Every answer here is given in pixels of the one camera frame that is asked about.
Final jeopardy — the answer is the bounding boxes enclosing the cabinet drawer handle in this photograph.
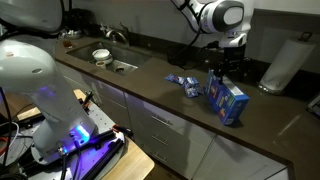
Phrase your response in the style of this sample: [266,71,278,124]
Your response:
[151,116,173,127]

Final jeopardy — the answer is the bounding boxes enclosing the stainless steel sink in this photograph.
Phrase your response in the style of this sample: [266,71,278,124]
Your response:
[69,41,152,75]

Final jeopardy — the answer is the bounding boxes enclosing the blue snack box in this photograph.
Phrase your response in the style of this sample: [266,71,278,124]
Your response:
[205,70,249,126]

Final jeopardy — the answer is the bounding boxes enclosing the wooden robot platform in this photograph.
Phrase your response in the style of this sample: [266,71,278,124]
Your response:
[31,102,154,180]

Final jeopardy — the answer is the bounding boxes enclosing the blue snack pouch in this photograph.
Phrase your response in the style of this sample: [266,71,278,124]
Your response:
[183,77,204,98]
[165,74,185,85]

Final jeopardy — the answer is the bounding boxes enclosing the chrome faucet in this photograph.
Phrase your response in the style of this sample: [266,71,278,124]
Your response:
[100,23,130,46]

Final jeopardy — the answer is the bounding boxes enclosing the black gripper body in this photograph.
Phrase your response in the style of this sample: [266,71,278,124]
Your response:
[214,45,246,78]

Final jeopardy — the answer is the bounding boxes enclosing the white cup in sink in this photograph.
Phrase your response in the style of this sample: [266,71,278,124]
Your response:
[96,61,106,69]

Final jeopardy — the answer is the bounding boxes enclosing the white lower cabinet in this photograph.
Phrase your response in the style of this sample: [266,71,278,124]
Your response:
[58,64,289,180]

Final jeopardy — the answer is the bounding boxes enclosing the white paper towel roll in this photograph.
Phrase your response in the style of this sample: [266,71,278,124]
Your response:
[258,32,316,95]

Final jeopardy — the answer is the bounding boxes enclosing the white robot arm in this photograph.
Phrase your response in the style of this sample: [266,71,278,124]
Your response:
[170,0,254,78]

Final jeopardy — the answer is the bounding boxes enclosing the white bowl in sink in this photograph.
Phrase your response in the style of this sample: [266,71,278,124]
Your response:
[92,49,113,64]

